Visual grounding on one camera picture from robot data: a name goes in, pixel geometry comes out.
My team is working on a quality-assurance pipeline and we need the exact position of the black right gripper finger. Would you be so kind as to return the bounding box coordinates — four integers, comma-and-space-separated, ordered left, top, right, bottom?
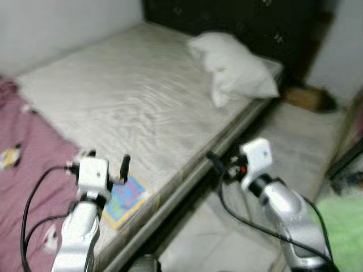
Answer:
205, 151, 226, 172

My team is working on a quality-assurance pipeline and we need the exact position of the white pillow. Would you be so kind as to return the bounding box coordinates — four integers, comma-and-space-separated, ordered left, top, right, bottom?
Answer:
187, 31, 282, 109

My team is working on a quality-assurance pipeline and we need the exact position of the colourful children's book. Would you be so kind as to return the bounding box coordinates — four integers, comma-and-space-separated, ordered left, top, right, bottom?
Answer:
102, 172, 150, 231

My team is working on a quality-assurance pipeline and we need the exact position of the white quilted mattress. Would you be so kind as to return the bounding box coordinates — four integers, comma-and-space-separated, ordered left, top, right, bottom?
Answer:
14, 22, 284, 272

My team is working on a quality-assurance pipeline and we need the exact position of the purple duck print blanket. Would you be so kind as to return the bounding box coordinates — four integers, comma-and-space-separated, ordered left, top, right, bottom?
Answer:
0, 76, 94, 272

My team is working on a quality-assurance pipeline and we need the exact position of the dark bed base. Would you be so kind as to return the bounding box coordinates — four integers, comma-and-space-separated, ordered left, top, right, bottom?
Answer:
122, 105, 284, 267

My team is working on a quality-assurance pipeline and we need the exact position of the silver left robot leg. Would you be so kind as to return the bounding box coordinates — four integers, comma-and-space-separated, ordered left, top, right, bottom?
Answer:
128, 253, 163, 272

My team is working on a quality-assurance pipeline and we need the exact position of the brown cardboard box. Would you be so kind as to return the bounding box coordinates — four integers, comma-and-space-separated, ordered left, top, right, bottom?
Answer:
282, 85, 328, 112

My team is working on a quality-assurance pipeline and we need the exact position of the light green bag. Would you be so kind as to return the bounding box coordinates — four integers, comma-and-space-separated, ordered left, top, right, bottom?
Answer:
314, 192, 363, 272

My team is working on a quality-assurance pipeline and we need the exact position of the black tufted headboard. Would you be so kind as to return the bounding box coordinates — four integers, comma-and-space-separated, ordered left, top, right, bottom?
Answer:
142, 0, 336, 86

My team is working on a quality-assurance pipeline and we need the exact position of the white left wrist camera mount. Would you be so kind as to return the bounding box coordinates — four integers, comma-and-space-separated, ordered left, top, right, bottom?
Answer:
77, 156, 110, 197

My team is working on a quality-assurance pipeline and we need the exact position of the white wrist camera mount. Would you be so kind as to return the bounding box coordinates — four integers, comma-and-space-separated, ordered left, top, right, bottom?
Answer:
240, 137, 272, 192
77, 156, 110, 197

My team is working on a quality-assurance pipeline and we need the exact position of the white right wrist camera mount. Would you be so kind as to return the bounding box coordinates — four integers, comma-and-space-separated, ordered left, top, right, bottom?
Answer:
240, 137, 272, 192

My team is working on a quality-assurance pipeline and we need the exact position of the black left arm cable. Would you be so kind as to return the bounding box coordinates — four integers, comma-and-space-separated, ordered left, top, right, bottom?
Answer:
20, 163, 79, 271

